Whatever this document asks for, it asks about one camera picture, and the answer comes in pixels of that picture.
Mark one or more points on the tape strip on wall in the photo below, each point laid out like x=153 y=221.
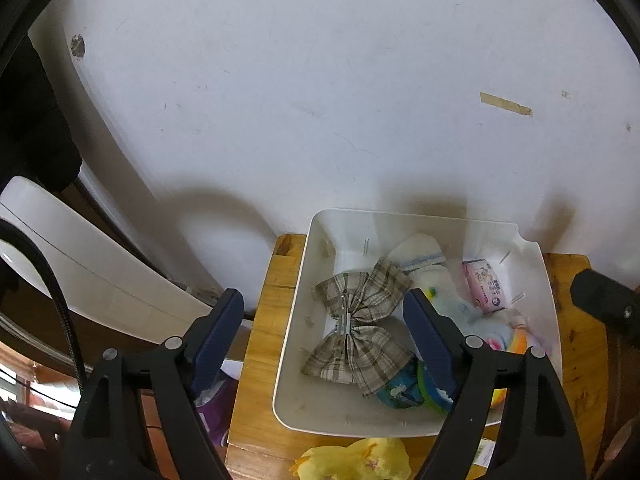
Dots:
x=505 y=104

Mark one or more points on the yellow plush toy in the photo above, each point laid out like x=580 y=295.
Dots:
x=373 y=458

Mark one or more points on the plaid fabric bow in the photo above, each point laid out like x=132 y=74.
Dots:
x=359 y=350

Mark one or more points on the light blue plush toy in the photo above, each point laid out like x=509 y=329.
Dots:
x=501 y=331

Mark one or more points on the wooden side table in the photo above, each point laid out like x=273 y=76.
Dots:
x=259 y=447

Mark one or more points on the white blue striped sock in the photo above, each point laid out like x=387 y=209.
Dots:
x=423 y=261

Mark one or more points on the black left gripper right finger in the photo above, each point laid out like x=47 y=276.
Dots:
x=537 y=438

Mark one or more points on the blue green small toy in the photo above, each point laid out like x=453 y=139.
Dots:
x=413 y=387

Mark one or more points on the pink tissue packet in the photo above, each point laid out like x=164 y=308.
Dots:
x=485 y=288

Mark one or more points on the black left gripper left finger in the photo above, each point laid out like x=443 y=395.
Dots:
x=108 y=438

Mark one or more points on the white plastic storage bin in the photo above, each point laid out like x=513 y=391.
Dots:
x=341 y=240

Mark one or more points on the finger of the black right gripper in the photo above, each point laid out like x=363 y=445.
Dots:
x=611 y=303

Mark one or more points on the purple white bag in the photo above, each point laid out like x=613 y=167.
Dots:
x=215 y=404

